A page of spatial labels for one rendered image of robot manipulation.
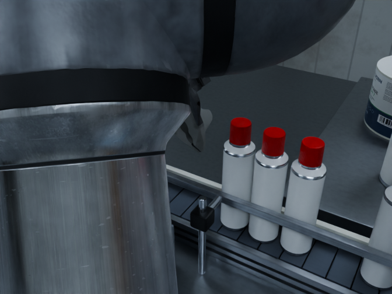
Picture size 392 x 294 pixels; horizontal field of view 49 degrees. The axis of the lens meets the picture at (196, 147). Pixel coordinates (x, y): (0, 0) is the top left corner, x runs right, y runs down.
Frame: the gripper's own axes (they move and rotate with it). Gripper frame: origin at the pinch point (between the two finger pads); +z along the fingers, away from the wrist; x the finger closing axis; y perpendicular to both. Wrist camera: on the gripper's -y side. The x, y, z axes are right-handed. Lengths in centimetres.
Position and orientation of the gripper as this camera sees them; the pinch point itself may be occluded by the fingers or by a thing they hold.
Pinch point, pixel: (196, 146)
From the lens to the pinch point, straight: 73.0
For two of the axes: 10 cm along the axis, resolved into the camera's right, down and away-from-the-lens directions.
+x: -7.4, 1.7, 6.5
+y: 5.2, -4.6, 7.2
